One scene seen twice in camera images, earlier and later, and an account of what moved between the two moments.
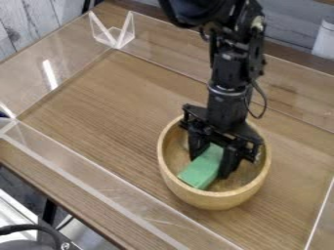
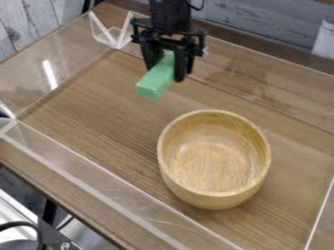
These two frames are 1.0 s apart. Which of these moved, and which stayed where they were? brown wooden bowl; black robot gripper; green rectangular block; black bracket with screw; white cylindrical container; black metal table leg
Moved: black robot gripper; green rectangular block
Stayed: black metal table leg; brown wooden bowl; white cylindrical container; black bracket with screw
